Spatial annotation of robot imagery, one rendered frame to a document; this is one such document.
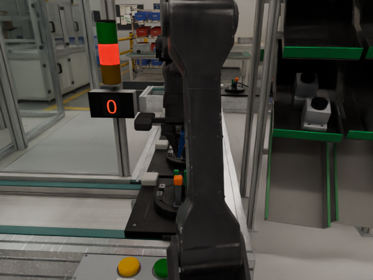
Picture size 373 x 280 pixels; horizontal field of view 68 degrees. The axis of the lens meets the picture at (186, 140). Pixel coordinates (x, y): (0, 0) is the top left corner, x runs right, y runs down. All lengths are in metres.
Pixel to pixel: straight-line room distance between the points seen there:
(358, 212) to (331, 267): 0.16
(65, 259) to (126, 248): 0.14
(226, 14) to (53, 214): 0.73
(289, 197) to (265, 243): 0.18
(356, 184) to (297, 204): 0.15
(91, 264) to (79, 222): 0.21
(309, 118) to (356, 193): 0.25
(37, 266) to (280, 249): 0.59
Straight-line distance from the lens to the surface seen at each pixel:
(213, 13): 0.32
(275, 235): 0.86
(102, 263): 0.64
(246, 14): 11.15
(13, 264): 0.77
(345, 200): 0.76
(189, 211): 0.31
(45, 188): 0.97
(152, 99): 1.88
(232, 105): 1.87
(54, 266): 0.73
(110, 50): 0.75
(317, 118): 0.61
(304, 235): 0.89
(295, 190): 0.71
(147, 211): 0.73
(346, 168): 0.78
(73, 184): 0.94
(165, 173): 0.89
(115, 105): 0.77
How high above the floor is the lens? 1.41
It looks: 23 degrees down
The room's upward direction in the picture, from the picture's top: straight up
